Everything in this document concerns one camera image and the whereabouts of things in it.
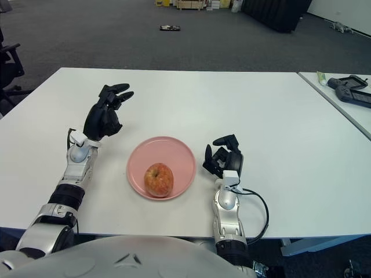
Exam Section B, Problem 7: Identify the pink round plate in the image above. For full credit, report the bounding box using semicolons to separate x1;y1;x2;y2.
126;136;197;200

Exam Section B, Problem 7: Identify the small grey robot dog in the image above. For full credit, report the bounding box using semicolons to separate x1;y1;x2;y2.
329;21;354;35

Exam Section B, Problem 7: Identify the black office chair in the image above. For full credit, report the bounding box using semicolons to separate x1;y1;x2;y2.
0;25;31;116

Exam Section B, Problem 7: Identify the wooden crate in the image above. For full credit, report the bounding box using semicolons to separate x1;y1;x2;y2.
176;0;207;11

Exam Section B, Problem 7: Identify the grey table frame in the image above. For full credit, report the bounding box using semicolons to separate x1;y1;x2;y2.
279;236;371;257

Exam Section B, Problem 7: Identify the black curtain partition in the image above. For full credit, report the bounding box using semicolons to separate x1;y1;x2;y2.
242;0;314;34

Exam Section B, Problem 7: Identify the red yellow apple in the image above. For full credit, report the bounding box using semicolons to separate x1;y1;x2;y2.
144;162;174;199

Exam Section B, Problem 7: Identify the black handheld controller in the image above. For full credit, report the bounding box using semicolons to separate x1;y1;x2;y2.
326;74;371;109

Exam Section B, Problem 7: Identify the grey robot torso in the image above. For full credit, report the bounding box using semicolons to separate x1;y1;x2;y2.
0;234;257;278

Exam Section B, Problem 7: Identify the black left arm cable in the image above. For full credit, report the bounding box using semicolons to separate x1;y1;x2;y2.
67;127;81;234

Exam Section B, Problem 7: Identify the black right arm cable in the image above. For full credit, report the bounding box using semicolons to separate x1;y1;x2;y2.
240;188;270;246

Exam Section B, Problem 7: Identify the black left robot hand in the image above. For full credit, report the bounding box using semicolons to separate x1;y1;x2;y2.
71;83;135;148

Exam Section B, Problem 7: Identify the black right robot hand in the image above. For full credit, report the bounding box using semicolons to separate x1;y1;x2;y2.
202;134;245;186

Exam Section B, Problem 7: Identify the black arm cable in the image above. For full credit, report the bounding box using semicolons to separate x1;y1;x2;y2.
67;127;81;234
240;188;270;246

